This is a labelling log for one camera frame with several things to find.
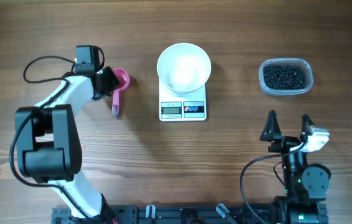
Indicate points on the white ceramic bowl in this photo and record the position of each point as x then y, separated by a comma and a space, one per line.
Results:
183, 68

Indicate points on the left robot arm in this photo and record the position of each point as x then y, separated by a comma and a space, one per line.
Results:
46, 151

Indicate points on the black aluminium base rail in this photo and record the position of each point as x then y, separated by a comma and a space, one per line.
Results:
191, 214

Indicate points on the clear plastic food container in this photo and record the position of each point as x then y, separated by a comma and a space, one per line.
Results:
303, 64

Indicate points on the pink plastic measuring scoop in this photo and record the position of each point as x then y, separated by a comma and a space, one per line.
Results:
124, 79

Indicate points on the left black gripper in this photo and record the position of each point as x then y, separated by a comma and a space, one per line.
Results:
109, 74

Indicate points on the left grey rail clamp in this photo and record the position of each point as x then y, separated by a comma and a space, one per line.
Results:
150, 212

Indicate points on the grey rail clamp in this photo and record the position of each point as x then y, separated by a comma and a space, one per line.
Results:
222, 210
150, 212

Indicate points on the black beans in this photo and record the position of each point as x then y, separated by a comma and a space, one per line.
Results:
284, 77

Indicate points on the right grey rail clamp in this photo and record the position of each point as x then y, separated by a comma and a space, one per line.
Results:
222, 210

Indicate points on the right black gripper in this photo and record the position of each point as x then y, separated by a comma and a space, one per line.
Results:
284, 142

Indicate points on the white digital kitchen scale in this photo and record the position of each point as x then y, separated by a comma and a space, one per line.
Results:
188, 107

